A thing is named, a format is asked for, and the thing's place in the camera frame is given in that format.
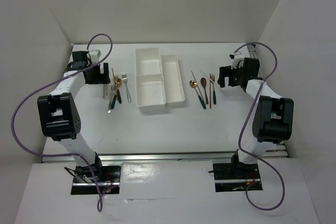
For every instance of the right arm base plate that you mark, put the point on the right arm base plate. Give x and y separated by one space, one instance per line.
226 181

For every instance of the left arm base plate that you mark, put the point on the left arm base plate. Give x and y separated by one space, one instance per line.
108 181

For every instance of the large white divided tray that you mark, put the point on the large white divided tray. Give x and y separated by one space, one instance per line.
149 88

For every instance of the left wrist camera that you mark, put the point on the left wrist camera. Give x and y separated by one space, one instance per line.
94 55

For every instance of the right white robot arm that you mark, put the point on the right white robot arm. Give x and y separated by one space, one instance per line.
273 114

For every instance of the silver steel fork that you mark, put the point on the silver steel fork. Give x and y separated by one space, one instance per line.
125 81

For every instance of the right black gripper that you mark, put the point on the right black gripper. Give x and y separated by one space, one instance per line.
226 72

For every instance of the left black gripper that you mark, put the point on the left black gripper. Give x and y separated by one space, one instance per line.
101 78

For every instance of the brown wooden spoon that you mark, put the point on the brown wooden spoon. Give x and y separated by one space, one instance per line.
204 83

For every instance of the gold fork green handle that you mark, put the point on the gold fork green handle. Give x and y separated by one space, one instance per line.
114 97
212 77

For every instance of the gold spoon green handle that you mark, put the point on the gold spoon green handle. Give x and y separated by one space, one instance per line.
194 85
118 83

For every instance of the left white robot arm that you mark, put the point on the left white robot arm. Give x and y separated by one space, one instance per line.
60 119

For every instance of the aluminium rail front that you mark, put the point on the aluminium rail front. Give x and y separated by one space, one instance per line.
166 157

